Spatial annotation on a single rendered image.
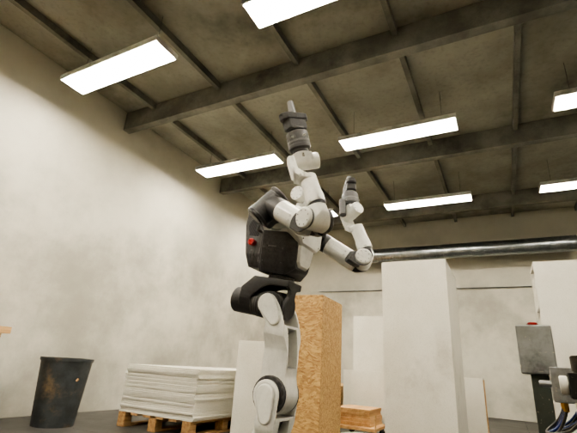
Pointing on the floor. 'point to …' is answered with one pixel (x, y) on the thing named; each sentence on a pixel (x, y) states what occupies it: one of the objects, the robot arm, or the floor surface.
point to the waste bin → (59, 391)
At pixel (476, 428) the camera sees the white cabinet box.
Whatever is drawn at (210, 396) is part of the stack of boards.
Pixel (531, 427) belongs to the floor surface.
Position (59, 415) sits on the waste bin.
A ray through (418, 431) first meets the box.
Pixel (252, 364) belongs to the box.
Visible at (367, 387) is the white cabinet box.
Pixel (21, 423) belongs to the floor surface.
